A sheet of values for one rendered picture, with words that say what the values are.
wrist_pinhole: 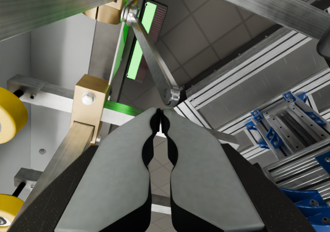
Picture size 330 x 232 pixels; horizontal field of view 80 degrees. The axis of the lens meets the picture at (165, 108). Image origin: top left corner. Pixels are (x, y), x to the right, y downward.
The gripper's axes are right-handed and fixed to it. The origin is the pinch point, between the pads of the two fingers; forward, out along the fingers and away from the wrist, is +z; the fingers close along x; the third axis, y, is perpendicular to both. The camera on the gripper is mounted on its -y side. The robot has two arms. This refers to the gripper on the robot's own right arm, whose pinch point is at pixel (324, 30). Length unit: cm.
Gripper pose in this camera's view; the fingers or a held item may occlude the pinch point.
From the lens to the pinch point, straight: 39.0
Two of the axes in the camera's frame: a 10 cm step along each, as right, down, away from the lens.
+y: 9.4, 2.9, 1.7
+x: 3.3, -8.0, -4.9
